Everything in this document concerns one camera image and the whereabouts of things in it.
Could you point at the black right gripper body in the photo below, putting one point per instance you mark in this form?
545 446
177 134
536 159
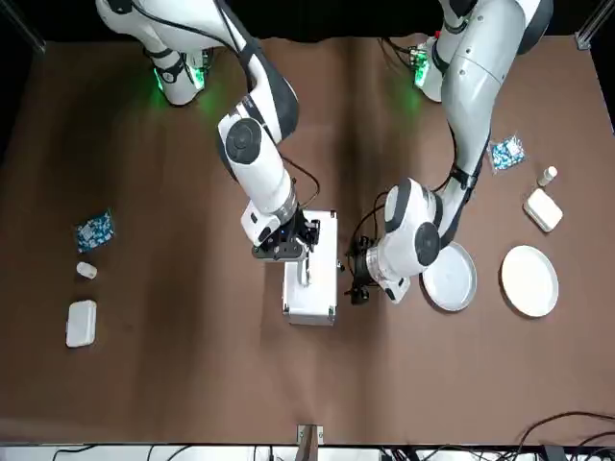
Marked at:
283 233

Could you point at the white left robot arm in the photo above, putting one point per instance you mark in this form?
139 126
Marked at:
473 86

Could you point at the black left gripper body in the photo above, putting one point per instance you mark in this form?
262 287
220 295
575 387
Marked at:
361 266

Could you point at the silver aluminium medical kit case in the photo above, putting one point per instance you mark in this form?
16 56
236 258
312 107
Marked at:
317 300

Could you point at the white round plate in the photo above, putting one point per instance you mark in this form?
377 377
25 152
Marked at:
528 281

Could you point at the gray round plate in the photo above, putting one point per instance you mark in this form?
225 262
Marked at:
451 288

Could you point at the small white-capped bottle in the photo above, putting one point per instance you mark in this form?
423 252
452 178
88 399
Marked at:
547 177
86 270

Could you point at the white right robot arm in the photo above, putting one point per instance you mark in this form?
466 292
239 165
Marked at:
254 163

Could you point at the blue capsule bag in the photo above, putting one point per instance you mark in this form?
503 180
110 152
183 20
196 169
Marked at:
507 153
96 231

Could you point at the aluminium frame post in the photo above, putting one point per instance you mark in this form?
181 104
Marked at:
586 24
38 46

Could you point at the aluminium camera post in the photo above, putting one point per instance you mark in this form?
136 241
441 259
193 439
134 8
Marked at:
310 442

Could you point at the white plastic pill box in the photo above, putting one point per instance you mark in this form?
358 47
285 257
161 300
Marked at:
81 324
543 210

